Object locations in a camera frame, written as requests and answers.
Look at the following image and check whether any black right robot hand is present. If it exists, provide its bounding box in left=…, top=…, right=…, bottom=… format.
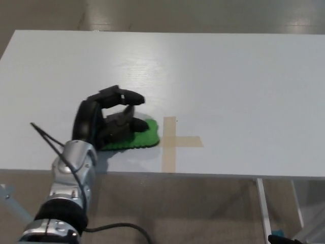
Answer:
left=268, top=234, right=302, bottom=244

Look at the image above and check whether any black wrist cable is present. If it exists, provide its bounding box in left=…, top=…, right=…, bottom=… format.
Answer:
left=29, top=122, right=153, bottom=244

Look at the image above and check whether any green whiteboard eraser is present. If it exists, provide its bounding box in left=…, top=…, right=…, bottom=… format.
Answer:
left=99, top=118, right=160, bottom=151

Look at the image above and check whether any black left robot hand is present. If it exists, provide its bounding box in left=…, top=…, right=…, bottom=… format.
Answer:
left=71, top=85, right=149, bottom=150

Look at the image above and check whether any grey metal stand frame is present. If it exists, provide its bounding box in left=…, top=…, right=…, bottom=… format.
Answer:
left=291, top=203, right=325, bottom=244
left=0, top=184, right=34, bottom=230

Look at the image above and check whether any long beige tape strip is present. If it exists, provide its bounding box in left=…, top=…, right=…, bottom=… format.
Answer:
left=160, top=116, right=177, bottom=172

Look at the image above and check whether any white table leg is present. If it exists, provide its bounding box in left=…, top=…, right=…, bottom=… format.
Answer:
left=256, top=177, right=274, bottom=244
left=290, top=179, right=305, bottom=229

